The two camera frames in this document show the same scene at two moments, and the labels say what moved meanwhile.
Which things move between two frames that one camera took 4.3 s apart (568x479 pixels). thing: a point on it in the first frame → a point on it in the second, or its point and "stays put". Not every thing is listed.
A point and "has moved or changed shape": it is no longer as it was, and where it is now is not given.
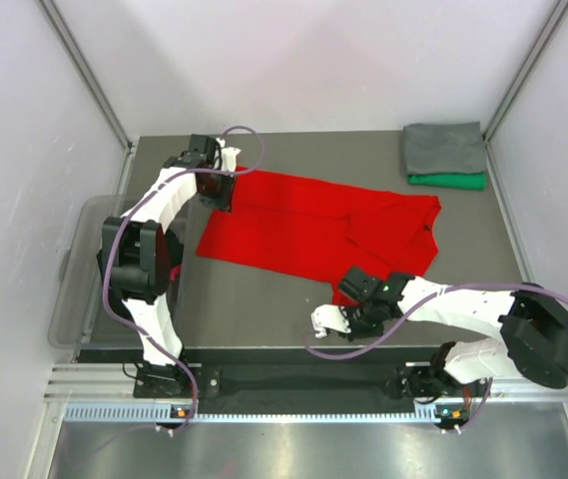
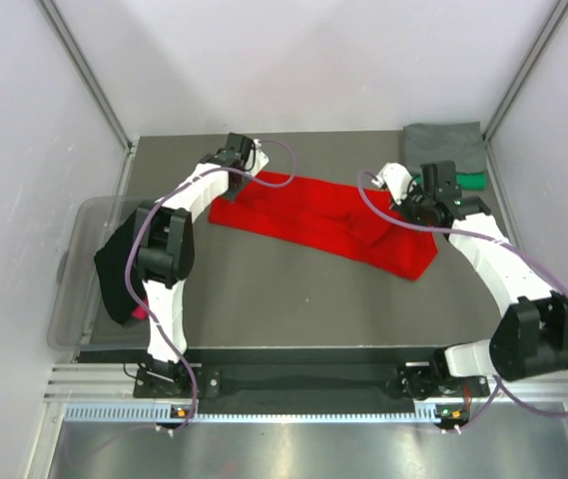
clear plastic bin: x=79 y=318 stays put
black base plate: x=289 y=383 stays put
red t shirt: x=316 y=231 has moved or changed shape
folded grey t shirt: x=434 y=148 stays put
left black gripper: x=224 y=201 → x=232 y=194
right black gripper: x=356 y=332 → x=402 y=211
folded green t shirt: x=475 y=181 stays put
